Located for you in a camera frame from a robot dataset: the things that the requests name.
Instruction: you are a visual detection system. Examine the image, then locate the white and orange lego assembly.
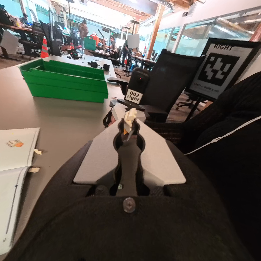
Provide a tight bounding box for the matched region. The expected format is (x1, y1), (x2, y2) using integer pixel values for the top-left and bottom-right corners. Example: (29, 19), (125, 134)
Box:
(122, 108), (137, 141)

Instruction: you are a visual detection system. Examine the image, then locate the green tote bag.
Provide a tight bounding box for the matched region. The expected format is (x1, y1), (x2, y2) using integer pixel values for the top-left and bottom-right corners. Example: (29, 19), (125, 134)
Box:
(83, 36), (96, 51)

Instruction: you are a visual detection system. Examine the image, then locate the black device with cables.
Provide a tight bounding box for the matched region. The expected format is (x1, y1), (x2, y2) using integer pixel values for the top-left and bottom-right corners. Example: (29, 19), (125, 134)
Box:
(67, 51), (84, 60)

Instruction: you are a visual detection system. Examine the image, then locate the black mesh office chair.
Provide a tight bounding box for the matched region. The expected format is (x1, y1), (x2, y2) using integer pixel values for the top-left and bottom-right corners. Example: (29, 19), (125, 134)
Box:
(107, 49), (207, 123)

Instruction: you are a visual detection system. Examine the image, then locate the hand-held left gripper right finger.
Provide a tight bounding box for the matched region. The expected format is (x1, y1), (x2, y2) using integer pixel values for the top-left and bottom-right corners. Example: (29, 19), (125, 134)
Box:
(135, 118), (186, 196)

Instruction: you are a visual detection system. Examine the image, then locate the black floor lamp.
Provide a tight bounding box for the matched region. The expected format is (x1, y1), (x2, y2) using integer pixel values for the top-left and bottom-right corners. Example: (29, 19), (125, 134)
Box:
(130, 19), (140, 36)
(67, 0), (75, 52)

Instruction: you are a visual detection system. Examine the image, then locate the white cable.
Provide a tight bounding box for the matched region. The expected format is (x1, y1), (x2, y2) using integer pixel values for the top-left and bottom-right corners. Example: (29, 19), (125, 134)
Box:
(184, 116), (261, 155)

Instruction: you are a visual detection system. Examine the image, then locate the person's torso black sweater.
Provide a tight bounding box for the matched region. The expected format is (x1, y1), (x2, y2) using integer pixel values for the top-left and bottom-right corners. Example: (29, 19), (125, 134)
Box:
(182, 71), (261, 261)

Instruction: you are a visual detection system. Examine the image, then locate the white panel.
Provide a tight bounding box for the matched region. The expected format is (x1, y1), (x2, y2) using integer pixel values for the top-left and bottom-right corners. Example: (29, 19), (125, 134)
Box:
(0, 31), (19, 55)

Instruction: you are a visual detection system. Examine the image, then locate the framed marker sign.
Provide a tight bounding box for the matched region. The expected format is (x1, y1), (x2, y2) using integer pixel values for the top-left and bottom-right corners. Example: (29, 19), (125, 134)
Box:
(176, 37), (261, 123)

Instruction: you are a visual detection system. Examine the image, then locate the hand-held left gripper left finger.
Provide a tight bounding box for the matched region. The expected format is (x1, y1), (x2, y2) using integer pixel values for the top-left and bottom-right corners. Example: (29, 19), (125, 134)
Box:
(73, 118), (124, 196)

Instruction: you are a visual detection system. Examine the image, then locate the open instruction booklet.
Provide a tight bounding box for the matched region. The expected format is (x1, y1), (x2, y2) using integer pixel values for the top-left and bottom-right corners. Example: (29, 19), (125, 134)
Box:
(0, 127), (41, 255)

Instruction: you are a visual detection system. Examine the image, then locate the black high-back chair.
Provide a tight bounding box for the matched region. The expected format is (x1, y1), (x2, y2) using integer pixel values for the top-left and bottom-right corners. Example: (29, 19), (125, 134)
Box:
(40, 20), (61, 57)

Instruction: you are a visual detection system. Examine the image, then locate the orange traffic cone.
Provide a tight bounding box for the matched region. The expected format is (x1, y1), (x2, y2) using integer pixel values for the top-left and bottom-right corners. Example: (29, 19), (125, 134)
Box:
(40, 36), (49, 59)

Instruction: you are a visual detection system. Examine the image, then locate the green plastic bin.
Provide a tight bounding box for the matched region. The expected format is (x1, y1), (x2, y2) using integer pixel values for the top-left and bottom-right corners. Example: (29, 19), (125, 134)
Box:
(17, 58), (109, 103)

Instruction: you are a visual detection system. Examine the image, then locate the wooden post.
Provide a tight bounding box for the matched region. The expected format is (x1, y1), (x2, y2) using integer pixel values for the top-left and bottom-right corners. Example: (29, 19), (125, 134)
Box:
(146, 4), (165, 60)

